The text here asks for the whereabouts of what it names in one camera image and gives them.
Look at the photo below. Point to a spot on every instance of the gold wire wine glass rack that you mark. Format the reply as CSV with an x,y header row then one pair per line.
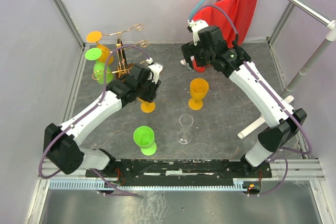
x,y
123,67

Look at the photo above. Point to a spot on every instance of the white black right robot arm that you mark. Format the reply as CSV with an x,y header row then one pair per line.
x,y
209,47

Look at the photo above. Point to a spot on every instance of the green plastic goblet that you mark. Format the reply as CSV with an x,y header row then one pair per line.
x,y
100,69
144,138

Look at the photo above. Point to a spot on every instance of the orange plastic goblet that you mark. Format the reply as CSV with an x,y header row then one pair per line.
x,y
101,48
147,107
198,90

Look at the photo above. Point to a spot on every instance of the red cloth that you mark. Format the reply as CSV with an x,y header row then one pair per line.
x,y
238,20

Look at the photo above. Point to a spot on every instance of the clear wine glass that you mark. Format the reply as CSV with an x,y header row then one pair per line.
x,y
186,122

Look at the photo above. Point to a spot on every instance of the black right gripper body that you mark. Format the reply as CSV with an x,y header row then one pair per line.
x,y
202,56

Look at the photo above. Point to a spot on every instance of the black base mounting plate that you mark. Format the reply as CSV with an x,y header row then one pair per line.
x,y
182,172

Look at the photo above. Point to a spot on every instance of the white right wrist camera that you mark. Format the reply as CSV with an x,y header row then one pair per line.
x,y
195,27

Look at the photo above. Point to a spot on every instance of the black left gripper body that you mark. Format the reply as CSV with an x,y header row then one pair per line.
x,y
148,91

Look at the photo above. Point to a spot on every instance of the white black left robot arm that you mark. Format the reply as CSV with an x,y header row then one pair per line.
x,y
62,143

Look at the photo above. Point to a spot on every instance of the white cable duct rail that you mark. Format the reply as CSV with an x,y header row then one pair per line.
x,y
97,184

